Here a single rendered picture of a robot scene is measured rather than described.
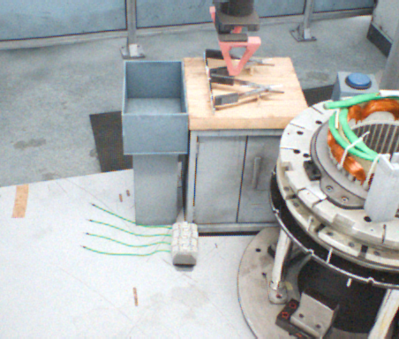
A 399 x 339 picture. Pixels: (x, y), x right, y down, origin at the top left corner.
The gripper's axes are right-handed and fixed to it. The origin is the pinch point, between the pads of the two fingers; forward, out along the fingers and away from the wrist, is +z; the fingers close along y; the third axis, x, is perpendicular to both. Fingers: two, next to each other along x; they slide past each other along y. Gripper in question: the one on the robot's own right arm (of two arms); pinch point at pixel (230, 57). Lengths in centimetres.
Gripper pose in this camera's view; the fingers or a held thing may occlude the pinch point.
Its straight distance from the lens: 104.1
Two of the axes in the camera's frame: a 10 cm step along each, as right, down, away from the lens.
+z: -0.6, 7.5, 6.6
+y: 1.1, 6.6, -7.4
